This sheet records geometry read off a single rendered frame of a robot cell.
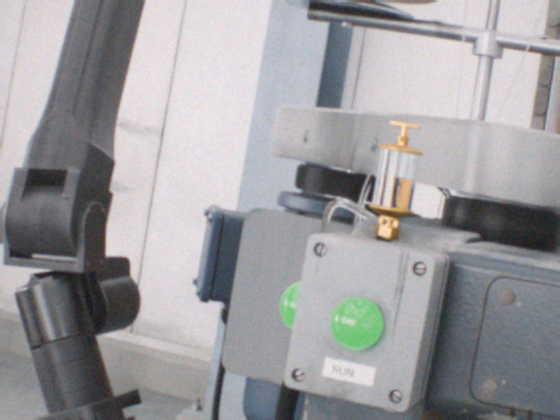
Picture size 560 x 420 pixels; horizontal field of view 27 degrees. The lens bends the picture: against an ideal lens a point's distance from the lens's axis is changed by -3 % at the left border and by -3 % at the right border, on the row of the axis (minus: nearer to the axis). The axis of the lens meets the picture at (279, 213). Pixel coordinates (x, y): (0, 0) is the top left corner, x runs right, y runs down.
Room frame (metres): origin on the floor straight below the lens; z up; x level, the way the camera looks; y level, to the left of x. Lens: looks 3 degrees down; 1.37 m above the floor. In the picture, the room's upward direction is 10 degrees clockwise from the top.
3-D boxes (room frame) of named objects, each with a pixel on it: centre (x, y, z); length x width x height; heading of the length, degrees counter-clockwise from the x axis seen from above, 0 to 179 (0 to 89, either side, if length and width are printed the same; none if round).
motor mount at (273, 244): (1.13, -0.11, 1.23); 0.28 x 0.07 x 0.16; 72
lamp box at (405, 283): (0.69, -0.06, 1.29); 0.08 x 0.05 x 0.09; 72
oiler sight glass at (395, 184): (0.76, -0.07, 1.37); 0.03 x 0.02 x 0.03; 72
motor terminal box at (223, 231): (1.22, 0.03, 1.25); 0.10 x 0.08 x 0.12; 7
